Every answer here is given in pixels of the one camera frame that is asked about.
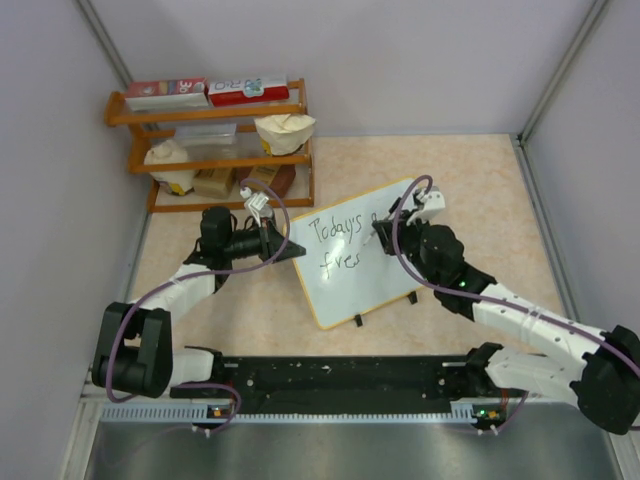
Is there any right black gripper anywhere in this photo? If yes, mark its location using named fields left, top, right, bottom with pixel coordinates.
left=376, top=209, right=441, bottom=287

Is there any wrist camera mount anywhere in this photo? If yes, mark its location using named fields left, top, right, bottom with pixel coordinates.
left=240, top=186, right=273, bottom=223
left=407, top=187, right=446, bottom=225

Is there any tan brown box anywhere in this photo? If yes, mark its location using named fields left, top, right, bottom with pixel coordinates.
left=192, top=168, right=235, bottom=200

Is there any white black marker pen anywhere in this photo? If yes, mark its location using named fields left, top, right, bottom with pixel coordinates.
left=363, top=197, right=401, bottom=251

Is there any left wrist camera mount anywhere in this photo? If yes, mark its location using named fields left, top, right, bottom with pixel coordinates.
left=240, top=186, right=273, bottom=223

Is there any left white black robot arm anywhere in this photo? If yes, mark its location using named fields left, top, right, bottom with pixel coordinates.
left=91, top=207, right=306, bottom=398

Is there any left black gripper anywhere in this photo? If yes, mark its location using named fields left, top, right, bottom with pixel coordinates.
left=224, top=217, right=304, bottom=265

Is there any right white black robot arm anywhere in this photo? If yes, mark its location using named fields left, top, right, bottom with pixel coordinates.
left=372, top=211, right=639, bottom=435

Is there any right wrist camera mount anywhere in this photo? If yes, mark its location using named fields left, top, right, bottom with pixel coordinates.
left=407, top=187, right=446, bottom=225

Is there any white flour bag left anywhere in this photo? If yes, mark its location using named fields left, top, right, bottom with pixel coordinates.
left=144, top=139, right=197, bottom=197

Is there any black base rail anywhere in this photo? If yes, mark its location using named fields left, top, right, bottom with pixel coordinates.
left=169, top=355, right=506, bottom=416

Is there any cream paper bag right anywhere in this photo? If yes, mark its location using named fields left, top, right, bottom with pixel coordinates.
left=254, top=114, right=316, bottom=156

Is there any black whiteboard clip right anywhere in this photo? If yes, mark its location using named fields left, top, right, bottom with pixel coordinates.
left=407, top=291, right=418, bottom=305

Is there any wooden three tier shelf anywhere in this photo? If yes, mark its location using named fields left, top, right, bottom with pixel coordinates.
left=104, top=78, right=315, bottom=207

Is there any red white box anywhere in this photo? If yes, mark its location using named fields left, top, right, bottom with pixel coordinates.
left=124, top=77, right=209, bottom=112
left=208, top=75, right=290, bottom=108

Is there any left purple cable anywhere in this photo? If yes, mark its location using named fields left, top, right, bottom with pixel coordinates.
left=106, top=178, right=292, bottom=434

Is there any clear plastic container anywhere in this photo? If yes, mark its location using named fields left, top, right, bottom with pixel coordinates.
left=174, top=123, right=239, bottom=161

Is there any red white box left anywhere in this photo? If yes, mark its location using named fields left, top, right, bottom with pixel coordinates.
left=124, top=77, right=209, bottom=112

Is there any reddish brown packet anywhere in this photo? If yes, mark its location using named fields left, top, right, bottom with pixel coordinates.
left=235, top=165, right=296, bottom=198

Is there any red white box right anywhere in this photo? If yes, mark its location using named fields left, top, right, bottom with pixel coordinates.
left=208, top=75, right=290, bottom=108

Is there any yellow framed whiteboard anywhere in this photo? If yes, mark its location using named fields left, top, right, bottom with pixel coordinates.
left=289, top=177, right=422, bottom=330

